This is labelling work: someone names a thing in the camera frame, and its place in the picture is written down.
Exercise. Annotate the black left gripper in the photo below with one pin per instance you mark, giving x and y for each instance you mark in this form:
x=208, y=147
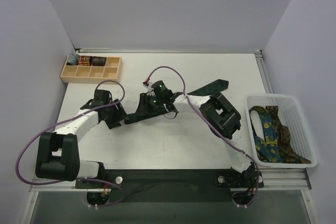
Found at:
x=113, y=116

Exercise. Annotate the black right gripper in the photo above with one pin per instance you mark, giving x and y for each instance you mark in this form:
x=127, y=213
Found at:
x=143, y=106

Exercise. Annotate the dark green tie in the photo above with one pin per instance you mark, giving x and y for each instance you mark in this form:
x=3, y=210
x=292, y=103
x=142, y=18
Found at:
x=197, y=98

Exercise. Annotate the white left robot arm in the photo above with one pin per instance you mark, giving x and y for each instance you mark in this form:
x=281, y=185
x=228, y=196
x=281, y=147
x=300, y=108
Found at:
x=58, y=155

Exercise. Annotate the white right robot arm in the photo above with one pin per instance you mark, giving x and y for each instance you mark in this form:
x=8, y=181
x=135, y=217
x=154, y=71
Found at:
x=212, y=106

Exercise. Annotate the wooden compartment organizer box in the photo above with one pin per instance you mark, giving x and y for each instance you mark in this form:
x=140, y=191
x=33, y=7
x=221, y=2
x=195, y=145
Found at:
x=92, y=74

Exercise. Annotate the dark brown rolled tie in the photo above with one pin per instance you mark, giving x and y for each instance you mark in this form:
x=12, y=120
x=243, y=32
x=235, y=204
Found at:
x=98, y=61

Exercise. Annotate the red patterned rolled tie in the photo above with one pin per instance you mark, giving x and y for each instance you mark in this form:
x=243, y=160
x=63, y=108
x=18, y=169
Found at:
x=84, y=60

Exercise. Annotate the grey rolled tie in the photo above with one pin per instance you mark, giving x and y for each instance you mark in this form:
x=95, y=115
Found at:
x=72, y=60

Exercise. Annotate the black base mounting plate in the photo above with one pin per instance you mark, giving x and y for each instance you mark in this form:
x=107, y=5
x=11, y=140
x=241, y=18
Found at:
x=172, y=185

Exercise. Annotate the blue yellow patterned tie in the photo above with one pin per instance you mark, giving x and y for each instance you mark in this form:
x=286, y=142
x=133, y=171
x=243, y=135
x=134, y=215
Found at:
x=267, y=146

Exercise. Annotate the white plastic basket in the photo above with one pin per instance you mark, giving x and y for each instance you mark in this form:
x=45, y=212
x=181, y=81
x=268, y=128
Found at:
x=291, y=115

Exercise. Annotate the brown green patterned tie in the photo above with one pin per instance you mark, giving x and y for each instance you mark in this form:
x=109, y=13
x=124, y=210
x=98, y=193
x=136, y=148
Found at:
x=287, y=153

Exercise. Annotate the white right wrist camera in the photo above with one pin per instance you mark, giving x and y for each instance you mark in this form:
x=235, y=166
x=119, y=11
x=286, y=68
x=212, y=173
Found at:
x=148, y=85

